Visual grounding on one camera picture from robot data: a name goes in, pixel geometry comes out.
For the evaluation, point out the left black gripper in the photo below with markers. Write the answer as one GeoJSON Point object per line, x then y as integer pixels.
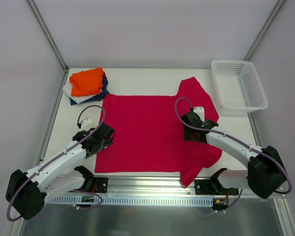
{"type": "Point", "coordinates": [108, 132]}

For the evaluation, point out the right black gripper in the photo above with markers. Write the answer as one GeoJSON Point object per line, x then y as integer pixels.
{"type": "Point", "coordinates": [190, 134]}

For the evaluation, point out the crimson red t-shirt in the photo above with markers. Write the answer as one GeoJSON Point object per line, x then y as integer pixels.
{"type": "Point", "coordinates": [150, 138]}

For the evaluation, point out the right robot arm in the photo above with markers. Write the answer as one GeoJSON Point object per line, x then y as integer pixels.
{"type": "Point", "coordinates": [264, 172]}

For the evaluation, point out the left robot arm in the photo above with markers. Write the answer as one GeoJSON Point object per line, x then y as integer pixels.
{"type": "Point", "coordinates": [67, 160]}

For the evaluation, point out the folded blue t-shirt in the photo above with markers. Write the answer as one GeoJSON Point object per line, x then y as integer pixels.
{"type": "Point", "coordinates": [78, 100]}

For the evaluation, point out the white plastic basket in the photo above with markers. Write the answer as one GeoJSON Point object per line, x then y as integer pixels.
{"type": "Point", "coordinates": [238, 87]}

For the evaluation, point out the folded orange t-shirt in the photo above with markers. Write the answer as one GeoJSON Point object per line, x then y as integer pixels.
{"type": "Point", "coordinates": [88, 82]}

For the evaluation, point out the folded white t-shirt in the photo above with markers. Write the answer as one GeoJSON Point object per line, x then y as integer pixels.
{"type": "Point", "coordinates": [67, 89]}

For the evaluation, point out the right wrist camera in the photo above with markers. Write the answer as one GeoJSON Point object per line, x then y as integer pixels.
{"type": "Point", "coordinates": [198, 113]}

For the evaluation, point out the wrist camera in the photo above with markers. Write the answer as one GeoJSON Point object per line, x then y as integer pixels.
{"type": "Point", "coordinates": [198, 113]}
{"type": "Point", "coordinates": [86, 124]}

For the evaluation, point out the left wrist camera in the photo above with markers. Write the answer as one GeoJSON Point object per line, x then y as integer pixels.
{"type": "Point", "coordinates": [86, 124]}

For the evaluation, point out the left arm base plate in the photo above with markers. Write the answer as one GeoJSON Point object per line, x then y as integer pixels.
{"type": "Point", "coordinates": [96, 185]}

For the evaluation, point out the white slotted cable duct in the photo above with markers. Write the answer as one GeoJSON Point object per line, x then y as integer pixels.
{"type": "Point", "coordinates": [133, 200]}

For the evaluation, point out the aluminium mounting rail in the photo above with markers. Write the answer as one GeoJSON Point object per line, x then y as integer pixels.
{"type": "Point", "coordinates": [150, 184]}

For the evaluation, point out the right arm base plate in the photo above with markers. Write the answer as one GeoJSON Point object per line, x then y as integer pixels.
{"type": "Point", "coordinates": [213, 187]}

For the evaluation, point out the right aluminium frame post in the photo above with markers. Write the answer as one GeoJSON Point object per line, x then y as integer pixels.
{"type": "Point", "coordinates": [264, 29]}

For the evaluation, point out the aluminium frame post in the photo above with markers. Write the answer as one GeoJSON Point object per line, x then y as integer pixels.
{"type": "Point", "coordinates": [264, 29]}
{"type": "Point", "coordinates": [43, 26]}

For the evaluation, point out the left aluminium frame post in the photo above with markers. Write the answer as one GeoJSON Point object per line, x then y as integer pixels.
{"type": "Point", "coordinates": [43, 26]}

